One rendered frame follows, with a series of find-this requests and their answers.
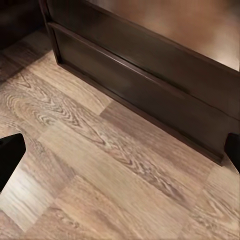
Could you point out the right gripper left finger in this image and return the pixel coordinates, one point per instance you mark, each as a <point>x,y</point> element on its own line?
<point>12,149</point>

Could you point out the bed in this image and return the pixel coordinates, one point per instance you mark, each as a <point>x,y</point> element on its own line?
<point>18,18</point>

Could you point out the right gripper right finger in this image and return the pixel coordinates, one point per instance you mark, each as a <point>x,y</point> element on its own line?
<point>232,149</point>

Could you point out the nightstand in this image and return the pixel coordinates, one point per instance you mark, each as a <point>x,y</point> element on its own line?
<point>176,63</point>

